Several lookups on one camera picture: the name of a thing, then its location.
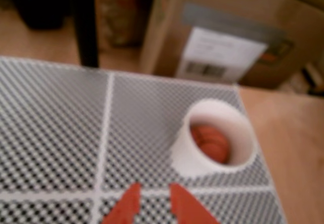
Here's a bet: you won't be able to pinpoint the cardboard box with label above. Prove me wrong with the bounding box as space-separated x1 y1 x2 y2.
140 0 324 91

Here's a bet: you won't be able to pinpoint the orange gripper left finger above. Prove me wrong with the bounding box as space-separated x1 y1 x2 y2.
102 182 141 224

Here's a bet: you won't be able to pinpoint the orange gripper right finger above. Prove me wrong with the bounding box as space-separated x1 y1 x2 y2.
170 183 219 224

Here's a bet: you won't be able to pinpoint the black table leg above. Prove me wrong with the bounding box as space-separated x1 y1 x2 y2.
69 0 100 68

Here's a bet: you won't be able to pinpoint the orange toy basketball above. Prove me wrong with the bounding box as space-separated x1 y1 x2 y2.
190 125 230 164

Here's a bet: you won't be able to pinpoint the white paper cup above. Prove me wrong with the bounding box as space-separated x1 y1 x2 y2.
169 99 258 177

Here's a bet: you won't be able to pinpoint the black bin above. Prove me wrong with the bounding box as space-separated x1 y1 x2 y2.
5 0 71 30

